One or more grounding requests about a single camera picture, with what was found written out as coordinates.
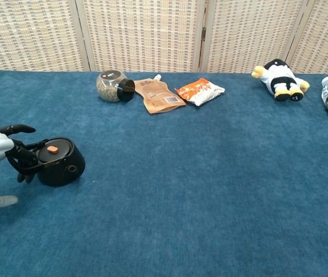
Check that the blue table cloth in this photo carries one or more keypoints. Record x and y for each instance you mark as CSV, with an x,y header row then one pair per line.
x,y
181,187

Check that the woven folding screen panel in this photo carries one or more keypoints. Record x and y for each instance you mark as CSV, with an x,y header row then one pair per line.
x,y
253,31
325,34
28,34
143,34

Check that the round glass jar black lid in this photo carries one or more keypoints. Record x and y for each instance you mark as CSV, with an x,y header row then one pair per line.
x,y
109,86

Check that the brown spouted stand-up pouch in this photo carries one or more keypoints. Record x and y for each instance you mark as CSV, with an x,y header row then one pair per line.
x,y
158,96

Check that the orange white snack bag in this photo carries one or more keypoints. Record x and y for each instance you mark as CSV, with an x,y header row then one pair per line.
x,y
200,91

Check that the metal screen hinge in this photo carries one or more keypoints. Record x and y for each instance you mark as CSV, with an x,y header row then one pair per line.
x,y
203,33

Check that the black round lidded container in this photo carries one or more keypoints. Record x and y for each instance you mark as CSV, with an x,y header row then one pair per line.
x,y
63,167

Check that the black white plush toy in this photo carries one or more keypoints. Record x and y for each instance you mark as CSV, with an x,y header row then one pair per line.
x,y
281,78

